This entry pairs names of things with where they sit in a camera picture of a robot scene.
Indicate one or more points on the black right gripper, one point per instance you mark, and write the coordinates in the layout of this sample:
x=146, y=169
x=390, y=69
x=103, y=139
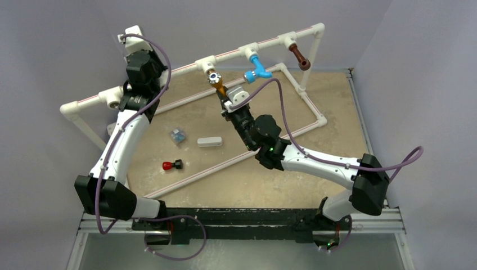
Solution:
x=225, y=113

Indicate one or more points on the orange water faucet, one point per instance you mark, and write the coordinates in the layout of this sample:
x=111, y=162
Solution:
x=215, y=80

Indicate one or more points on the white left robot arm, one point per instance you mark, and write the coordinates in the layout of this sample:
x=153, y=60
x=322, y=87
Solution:
x=103, y=190

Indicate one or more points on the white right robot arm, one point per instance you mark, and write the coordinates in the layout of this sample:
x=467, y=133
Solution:
x=364, y=181

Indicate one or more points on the blue water faucet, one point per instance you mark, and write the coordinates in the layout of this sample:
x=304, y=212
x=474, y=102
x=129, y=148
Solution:
x=259, y=71

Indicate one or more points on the brown water faucet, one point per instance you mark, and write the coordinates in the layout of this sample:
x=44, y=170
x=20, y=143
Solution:
x=304, y=63

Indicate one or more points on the white plastic case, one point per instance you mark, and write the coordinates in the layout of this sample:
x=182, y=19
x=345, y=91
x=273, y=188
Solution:
x=210, y=141

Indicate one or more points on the clear bag blue parts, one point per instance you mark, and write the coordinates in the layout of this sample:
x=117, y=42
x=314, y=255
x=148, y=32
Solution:
x=177, y=135

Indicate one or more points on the red black faucet piece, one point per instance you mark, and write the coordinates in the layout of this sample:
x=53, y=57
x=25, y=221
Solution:
x=177, y=164

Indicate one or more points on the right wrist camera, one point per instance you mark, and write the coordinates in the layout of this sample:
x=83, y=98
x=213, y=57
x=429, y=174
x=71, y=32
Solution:
x=235, y=98

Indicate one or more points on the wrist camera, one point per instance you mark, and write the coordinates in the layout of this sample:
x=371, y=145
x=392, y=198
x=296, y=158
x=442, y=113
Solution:
x=235, y=98
x=134, y=44

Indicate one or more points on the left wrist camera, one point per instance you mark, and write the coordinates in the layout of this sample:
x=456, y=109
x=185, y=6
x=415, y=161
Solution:
x=134, y=44

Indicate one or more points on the white PVC pipe frame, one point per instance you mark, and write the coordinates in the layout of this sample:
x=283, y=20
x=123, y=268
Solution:
x=303, y=44

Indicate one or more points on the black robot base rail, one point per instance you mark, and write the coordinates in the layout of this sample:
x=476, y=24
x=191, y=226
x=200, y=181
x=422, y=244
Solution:
x=302, y=225

